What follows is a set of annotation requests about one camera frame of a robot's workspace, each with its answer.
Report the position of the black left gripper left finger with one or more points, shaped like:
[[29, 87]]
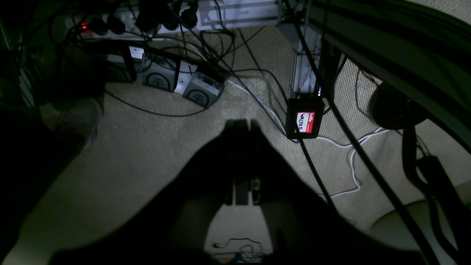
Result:
[[172, 227]]

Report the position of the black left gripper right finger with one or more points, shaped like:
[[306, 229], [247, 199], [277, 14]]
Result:
[[303, 228]]

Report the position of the black box with red label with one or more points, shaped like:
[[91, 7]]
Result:
[[304, 116]]

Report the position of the grey power supply box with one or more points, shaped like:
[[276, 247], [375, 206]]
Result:
[[203, 90], [160, 72]]

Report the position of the white power strip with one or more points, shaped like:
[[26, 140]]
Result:
[[125, 18]]

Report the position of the aluminium frame leg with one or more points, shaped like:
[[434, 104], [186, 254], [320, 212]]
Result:
[[303, 80]]

